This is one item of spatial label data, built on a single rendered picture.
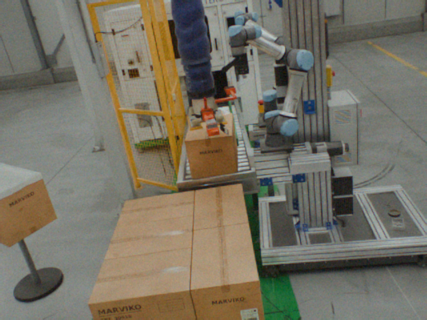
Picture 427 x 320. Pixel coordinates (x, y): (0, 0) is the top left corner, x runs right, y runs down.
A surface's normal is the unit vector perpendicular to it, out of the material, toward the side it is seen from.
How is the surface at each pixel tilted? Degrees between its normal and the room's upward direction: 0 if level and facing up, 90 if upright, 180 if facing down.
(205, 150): 90
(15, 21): 90
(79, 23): 90
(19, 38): 90
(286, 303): 0
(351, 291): 0
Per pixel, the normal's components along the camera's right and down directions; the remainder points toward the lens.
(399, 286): -0.15, -0.90
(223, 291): 0.02, 0.40
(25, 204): 0.81, 0.12
